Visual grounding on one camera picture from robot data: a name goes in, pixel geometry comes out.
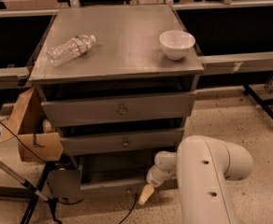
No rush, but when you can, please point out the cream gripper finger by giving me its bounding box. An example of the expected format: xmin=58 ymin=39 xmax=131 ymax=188
xmin=138 ymin=184 xmax=154 ymax=205

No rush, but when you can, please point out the white ceramic bowl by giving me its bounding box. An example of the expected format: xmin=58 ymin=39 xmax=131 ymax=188
xmin=159 ymin=30 xmax=195 ymax=60

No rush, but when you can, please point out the grey drawer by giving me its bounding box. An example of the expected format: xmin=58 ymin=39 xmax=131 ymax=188
xmin=41 ymin=91 xmax=196 ymax=127
xmin=61 ymin=128 xmax=184 ymax=156
xmin=47 ymin=149 xmax=179 ymax=202

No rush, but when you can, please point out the grey right rail beam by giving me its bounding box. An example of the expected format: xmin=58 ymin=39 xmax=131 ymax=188
xmin=198 ymin=51 xmax=273 ymax=76

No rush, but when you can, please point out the grey left rail beam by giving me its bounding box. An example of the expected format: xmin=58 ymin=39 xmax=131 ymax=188
xmin=0 ymin=67 xmax=30 ymax=90

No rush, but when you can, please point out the black floor cable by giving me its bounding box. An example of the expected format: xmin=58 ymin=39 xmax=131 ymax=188
xmin=0 ymin=119 xmax=138 ymax=224

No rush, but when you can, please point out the black and grey tripod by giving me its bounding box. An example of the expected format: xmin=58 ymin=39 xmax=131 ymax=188
xmin=0 ymin=161 xmax=63 ymax=224

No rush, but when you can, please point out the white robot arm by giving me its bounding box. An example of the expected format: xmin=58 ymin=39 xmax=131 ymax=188
xmin=138 ymin=135 xmax=253 ymax=224

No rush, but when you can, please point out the grey top drawer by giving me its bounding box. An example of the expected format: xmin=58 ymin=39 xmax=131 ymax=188
xmin=41 ymin=91 xmax=196 ymax=127

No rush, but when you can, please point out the clear plastic water bottle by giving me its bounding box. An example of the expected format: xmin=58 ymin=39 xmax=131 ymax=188
xmin=46 ymin=35 xmax=96 ymax=66

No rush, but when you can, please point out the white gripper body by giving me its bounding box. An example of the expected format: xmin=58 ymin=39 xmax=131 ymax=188
xmin=147 ymin=164 xmax=176 ymax=189

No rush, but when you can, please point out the grey drawer cabinet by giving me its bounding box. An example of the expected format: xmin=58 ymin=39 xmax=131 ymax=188
xmin=28 ymin=4 xmax=205 ymax=185

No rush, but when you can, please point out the grey rail beam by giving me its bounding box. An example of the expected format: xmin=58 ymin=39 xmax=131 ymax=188
xmin=198 ymin=51 xmax=273 ymax=76
xmin=0 ymin=67 xmax=30 ymax=90

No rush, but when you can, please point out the grey bottom drawer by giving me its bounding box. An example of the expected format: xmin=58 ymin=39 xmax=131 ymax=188
xmin=47 ymin=149 xmax=179 ymax=202

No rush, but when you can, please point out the grey middle drawer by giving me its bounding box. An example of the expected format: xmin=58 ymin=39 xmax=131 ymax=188
xmin=61 ymin=128 xmax=184 ymax=156

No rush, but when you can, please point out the brown cardboard box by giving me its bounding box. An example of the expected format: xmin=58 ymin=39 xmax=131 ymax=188
xmin=0 ymin=88 xmax=64 ymax=162

